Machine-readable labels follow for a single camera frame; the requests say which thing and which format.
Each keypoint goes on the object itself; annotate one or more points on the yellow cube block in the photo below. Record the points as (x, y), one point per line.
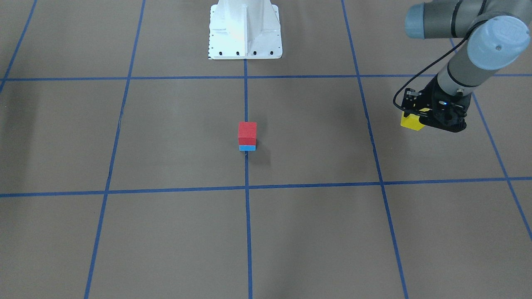
(411, 121)

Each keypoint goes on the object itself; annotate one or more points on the blue cube block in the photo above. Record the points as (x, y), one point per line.
(247, 148)

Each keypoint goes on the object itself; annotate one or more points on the white pedestal column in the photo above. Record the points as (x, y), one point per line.
(244, 29)

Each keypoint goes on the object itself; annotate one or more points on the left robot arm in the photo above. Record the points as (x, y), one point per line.
(493, 34)

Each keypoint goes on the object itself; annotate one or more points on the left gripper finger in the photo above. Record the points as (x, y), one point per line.
(412, 102)

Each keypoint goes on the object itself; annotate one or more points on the red cube block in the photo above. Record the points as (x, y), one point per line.
(247, 133)

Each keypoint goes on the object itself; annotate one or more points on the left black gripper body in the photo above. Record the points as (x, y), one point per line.
(430, 99)

